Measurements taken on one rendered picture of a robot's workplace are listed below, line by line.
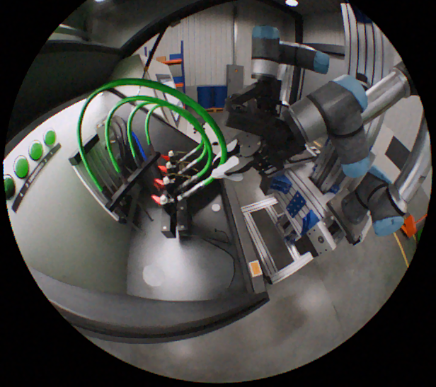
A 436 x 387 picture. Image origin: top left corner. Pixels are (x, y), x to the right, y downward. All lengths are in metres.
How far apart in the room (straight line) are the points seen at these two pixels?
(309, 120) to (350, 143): 0.09
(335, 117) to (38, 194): 0.61
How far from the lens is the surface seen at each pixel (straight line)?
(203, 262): 0.57
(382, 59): 0.82
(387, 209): 0.49
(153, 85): 0.23
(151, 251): 0.64
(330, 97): 0.23
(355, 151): 0.28
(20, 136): 0.39
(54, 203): 0.44
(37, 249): 0.43
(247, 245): 0.47
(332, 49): 7.00
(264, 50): 0.37
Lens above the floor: 1.39
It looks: 41 degrees down
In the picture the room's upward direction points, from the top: straight up
